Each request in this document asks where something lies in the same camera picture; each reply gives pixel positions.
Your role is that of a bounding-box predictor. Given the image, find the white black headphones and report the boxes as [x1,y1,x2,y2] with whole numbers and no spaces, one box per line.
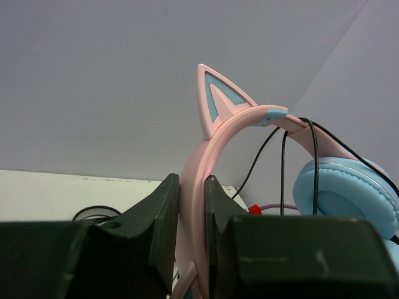
[72,205,122,224]

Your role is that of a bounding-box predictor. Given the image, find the pink blue cat-ear headphones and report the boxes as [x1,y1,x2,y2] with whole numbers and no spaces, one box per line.
[172,64,398,298]

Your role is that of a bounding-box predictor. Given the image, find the black headphone cable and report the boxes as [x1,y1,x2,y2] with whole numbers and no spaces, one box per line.
[230,116,399,244]

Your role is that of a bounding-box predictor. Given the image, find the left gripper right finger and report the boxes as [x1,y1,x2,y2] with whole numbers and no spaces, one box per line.
[204,176,398,298]

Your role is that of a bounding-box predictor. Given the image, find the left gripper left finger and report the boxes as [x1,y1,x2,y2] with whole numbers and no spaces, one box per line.
[1,174,180,298]

